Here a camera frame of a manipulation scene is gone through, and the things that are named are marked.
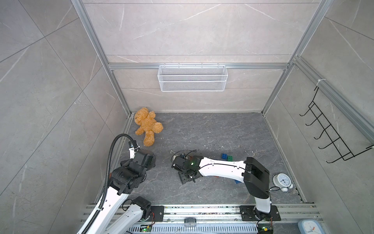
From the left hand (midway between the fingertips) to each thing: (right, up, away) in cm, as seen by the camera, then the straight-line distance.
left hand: (142, 157), depth 71 cm
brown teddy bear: (-6, +16, +30) cm, 34 cm away
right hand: (+22, -14, +11) cm, 29 cm away
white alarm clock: (+77, -16, +9) cm, 79 cm away
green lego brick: (+50, -6, +21) cm, 55 cm away
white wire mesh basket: (+26, +49, +30) cm, 63 cm away
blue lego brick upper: (+46, -4, +22) cm, 51 cm away
